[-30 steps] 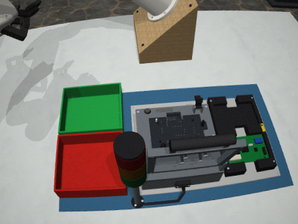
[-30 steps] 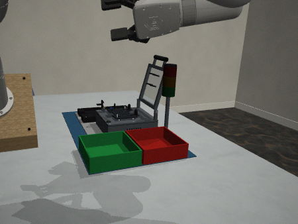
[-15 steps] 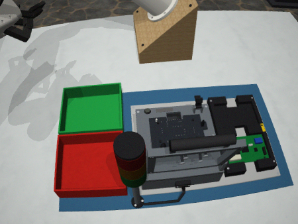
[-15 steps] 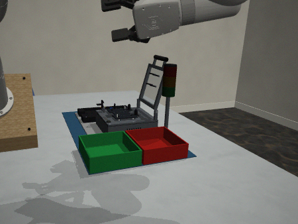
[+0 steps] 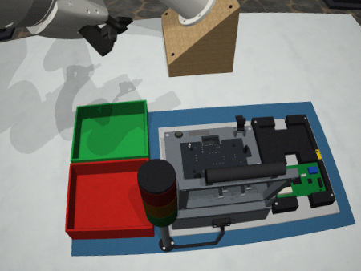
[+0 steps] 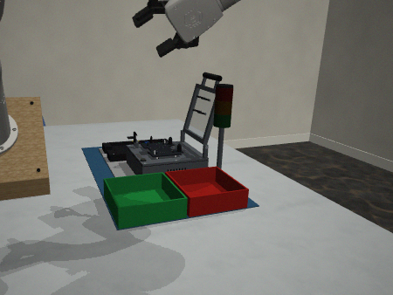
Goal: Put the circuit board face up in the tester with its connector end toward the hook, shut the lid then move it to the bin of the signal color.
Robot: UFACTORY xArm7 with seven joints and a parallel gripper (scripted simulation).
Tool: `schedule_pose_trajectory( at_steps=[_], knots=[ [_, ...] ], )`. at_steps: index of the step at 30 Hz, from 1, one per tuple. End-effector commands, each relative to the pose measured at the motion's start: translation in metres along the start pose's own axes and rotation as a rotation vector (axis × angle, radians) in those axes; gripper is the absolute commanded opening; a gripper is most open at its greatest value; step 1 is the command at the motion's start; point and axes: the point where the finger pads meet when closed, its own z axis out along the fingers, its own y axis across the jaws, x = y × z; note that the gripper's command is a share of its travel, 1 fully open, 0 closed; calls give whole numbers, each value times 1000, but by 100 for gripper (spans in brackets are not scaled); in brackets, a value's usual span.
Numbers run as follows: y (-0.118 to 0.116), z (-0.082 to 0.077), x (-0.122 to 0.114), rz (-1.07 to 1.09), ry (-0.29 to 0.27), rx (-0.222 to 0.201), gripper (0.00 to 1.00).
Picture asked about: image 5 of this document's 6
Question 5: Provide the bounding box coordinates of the green open-top bin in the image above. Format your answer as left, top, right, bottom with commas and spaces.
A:
71, 100, 150, 163

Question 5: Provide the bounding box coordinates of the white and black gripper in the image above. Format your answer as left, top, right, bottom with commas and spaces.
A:
27, 0, 133, 56

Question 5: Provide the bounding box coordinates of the red open bin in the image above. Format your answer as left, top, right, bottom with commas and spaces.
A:
65, 158, 155, 240

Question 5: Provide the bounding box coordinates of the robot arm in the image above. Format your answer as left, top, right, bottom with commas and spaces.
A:
0, 0, 216, 29

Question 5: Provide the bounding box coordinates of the green circuit board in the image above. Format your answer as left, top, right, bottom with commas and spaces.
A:
277, 162, 326, 198

